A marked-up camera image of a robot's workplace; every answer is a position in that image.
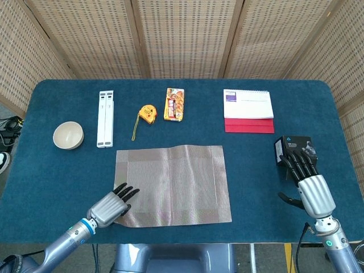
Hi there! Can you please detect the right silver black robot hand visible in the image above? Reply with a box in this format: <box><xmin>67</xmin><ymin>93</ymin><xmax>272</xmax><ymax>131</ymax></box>
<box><xmin>278</xmin><ymin>150</ymin><xmax>337</xmax><ymax>219</ymax></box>

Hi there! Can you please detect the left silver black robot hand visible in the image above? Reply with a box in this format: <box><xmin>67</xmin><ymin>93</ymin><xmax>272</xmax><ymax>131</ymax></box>
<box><xmin>86</xmin><ymin>183</ymin><xmax>140</xmax><ymax>229</ymax></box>

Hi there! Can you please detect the grey woven placemat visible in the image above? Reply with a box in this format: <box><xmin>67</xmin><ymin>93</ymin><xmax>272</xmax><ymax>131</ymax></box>
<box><xmin>113</xmin><ymin>144</ymin><xmax>233</xmax><ymax>228</ymax></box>

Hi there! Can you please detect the beige bowl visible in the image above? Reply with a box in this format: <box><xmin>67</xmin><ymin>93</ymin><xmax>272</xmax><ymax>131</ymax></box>
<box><xmin>52</xmin><ymin>121</ymin><xmax>85</xmax><ymax>151</ymax></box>

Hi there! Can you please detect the black product box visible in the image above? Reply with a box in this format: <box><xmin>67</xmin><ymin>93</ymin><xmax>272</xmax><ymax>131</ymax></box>
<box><xmin>274</xmin><ymin>135</ymin><xmax>319</xmax><ymax>181</ymax></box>

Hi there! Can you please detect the blue table cloth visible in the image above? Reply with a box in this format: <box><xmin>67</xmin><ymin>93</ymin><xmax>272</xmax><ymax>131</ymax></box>
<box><xmin>0</xmin><ymin>78</ymin><xmax>364</xmax><ymax>245</ymax></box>

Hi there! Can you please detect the yellow floor tape strip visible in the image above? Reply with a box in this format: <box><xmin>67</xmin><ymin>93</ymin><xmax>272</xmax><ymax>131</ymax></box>
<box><xmin>284</xmin><ymin>243</ymin><xmax>293</xmax><ymax>273</ymax></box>

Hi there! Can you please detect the blue-grey robot torso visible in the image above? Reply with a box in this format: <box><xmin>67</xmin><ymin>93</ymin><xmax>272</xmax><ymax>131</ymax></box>
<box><xmin>109</xmin><ymin>243</ymin><xmax>237</xmax><ymax>273</ymax></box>

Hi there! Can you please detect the white table leg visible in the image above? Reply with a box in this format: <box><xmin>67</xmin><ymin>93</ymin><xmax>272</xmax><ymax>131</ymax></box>
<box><xmin>249</xmin><ymin>243</ymin><xmax>257</xmax><ymax>273</ymax></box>

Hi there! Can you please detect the white folding laptop stand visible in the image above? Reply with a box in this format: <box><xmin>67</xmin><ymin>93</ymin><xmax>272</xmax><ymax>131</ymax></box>
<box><xmin>96</xmin><ymin>90</ymin><xmax>114</xmax><ymax>148</ymax></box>

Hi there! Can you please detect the red folder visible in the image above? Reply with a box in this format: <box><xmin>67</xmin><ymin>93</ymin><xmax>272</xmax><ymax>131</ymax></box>
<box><xmin>224</xmin><ymin>118</ymin><xmax>275</xmax><ymax>134</ymax></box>

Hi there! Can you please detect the yellow tape measure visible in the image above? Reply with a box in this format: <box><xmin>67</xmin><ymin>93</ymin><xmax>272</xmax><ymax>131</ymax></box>
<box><xmin>131</xmin><ymin>104</ymin><xmax>158</xmax><ymax>142</ymax></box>

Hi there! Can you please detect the white spiral desk calendar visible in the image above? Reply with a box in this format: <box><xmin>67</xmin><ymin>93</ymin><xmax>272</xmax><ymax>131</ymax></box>
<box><xmin>222</xmin><ymin>89</ymin><xmax>275</xmax><ymax>120</ymax></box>

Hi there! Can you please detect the black and white shoe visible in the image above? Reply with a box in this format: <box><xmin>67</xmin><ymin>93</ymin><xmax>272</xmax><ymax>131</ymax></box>
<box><xmin>0</xmin><ymin>151</ymin><xmax>11</xmax><ymax>174</ymax></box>

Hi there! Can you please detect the yellow food box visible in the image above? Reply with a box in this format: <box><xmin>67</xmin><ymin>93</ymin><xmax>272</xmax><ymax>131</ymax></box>
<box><xmin>163</xmin><ymin>87</ymin><xmax>185</xmax><ymax>122</ymax></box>

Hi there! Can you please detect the woven folding screen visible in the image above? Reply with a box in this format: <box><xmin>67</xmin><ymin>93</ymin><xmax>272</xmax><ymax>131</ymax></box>
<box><xmin>0</xmin><ymin>0</ymin><xmax>364</xmax><ymax>188</ymax></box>

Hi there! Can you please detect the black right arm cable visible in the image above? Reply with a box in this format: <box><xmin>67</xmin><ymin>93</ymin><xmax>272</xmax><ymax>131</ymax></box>
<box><xmin>295</xmin><ymin>222</ymin><xmax>313</xmax><ymax>273</ymax></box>

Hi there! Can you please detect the black cable under table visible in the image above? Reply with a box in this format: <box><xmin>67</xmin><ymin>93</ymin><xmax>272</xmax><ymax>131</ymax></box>
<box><xmin>91</xmin><ymin>243</ymin><xmax>100</xmax><ymax>273</ymax></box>

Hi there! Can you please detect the bundle of floor cables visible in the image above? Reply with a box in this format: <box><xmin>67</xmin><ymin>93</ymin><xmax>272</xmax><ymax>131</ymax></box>
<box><xmin>0</xmin><ymin>115</ymin><xmax>25</xmax><ymax>151</ymax></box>

